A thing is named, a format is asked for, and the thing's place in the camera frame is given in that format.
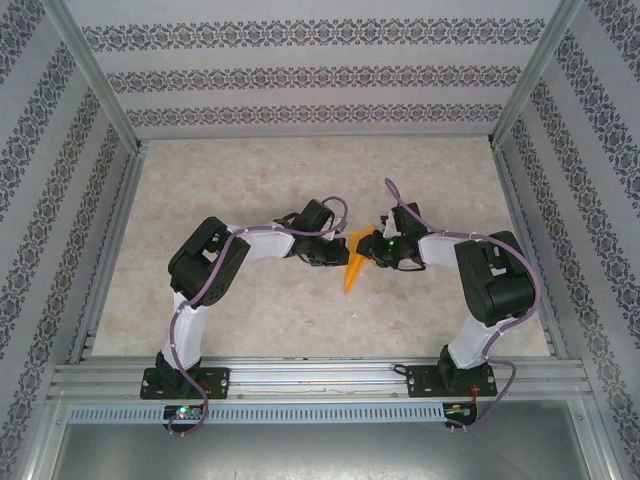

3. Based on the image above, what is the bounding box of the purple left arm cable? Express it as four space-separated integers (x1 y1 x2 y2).
169 196 350 439

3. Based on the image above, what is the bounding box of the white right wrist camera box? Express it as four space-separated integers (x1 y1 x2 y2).
378 209 400 237

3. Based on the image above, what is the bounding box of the orange paper sheet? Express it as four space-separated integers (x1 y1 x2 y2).
342 225 376 296

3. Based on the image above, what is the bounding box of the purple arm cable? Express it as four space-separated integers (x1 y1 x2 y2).
383 178 542 434
169 196 350 439

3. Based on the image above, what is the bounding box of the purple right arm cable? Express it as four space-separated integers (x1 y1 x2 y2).
383 178 542 434

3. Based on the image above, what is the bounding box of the long aluminium mounting rail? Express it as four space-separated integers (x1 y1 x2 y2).
49 355 586 401

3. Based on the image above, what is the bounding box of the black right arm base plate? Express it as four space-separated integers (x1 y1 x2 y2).
407 364 499 400

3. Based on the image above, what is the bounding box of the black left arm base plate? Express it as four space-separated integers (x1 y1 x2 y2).
139 367 232 401

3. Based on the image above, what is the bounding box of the controller board with green light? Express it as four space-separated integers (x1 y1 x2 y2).
162 403 206 424
446 402 479 426

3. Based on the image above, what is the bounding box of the aluminium frame post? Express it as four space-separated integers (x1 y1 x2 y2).
42 0 146 151
489 0 586 149

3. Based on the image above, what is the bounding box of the thin aluminium back rail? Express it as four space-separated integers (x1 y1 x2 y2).
137 133 496 144

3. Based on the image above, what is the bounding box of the slotted grey cable duct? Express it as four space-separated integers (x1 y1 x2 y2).
67 402 446 425

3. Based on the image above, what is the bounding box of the aluminium side rail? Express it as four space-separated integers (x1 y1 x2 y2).
489 142 569 361
67 142 151 364

